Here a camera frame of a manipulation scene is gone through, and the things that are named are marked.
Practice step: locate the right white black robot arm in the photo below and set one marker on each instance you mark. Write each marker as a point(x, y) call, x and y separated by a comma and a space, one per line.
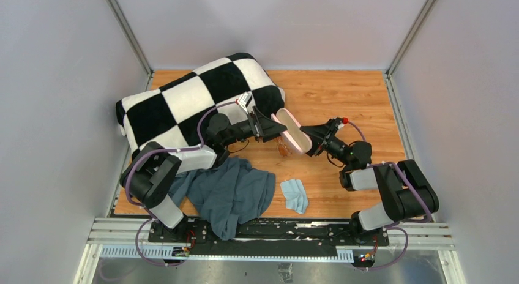
point(406, 194)

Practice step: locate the light blue cleaning cloth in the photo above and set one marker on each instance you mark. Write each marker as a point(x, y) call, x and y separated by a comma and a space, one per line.
point(295, 195)

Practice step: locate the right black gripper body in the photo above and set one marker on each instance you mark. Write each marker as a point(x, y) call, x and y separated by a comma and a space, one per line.
point(332, 145)

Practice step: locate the orange sunglasses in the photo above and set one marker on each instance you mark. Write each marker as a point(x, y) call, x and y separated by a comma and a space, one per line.
point(283, 149)

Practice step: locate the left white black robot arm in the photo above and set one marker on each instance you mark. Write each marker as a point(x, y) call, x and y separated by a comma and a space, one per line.
point(150, 175)

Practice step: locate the black white checkered pillow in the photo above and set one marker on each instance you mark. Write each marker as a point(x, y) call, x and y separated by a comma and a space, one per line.
point(174, 114)

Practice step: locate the grey blue crumpled garment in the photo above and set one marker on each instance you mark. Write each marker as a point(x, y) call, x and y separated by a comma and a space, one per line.
point(231, 194)

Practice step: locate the aluminium frame rail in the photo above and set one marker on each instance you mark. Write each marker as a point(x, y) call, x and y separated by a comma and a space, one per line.
point(128, 237)

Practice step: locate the black mounting base plate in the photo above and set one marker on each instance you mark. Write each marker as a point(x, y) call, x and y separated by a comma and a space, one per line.
point(269, 237)

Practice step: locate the pink glasses case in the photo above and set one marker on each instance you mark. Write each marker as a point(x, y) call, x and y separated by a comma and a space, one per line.
point(297, 141)

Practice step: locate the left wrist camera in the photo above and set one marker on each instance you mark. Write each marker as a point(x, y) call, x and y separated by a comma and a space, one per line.
point(244, 100)

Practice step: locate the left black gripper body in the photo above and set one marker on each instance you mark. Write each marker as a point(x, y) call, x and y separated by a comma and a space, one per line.
point(252, 127)

